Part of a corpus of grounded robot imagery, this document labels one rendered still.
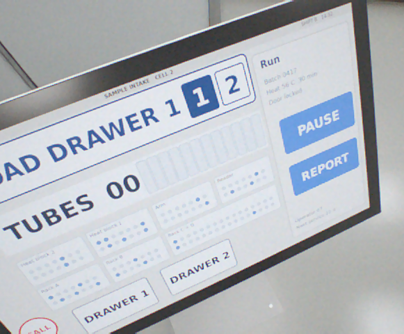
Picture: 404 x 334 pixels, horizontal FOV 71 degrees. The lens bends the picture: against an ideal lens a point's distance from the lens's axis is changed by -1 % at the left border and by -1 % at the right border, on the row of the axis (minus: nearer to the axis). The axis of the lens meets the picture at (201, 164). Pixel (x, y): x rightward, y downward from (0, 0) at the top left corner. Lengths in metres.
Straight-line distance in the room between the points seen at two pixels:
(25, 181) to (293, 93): 0.29
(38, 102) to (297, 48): 0.26
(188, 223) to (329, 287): 1.17
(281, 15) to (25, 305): 0.41
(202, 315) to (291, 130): 1.10
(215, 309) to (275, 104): 1.11
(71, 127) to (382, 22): 2.40
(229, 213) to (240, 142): 0.09
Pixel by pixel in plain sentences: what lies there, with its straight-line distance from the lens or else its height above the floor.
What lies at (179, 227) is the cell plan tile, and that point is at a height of 1.06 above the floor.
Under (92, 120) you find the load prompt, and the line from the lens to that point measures 0.29.
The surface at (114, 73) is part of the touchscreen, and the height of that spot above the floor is 1.19.
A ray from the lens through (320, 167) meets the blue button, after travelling 0.39.
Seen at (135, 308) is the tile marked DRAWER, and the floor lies 0.99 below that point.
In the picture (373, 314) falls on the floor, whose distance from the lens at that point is 1.52.
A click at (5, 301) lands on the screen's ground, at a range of 0.40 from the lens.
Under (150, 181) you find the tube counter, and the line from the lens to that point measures 0.31.
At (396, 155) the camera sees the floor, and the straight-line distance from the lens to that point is 1.83.
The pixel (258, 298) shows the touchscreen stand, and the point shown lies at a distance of 1.35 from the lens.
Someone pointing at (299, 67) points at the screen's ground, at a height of 1.15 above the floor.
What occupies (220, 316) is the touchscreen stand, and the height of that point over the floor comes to 0.03.
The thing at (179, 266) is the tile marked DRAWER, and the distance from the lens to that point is 0.37.
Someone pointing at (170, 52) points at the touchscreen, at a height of 1.19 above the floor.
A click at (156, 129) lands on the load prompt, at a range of 0.29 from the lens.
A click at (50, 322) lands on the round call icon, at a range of 0.41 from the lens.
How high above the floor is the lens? 1.38
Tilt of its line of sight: 63 degrees down
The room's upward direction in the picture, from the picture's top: 8 degrees counter-clockwise
